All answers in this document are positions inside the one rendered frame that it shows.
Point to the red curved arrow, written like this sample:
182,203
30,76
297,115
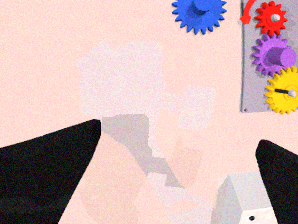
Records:
246,18

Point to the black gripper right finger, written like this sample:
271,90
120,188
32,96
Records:
279,172

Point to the red gear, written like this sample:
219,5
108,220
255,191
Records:
265,20

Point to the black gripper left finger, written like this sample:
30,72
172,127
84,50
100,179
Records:
38,176

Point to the purple gear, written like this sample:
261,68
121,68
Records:
273,54

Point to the blue gear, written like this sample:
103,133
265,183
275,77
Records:
199,14

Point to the grey board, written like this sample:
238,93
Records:
253,83

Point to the yellow gear with black stripe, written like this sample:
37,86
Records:
279,101

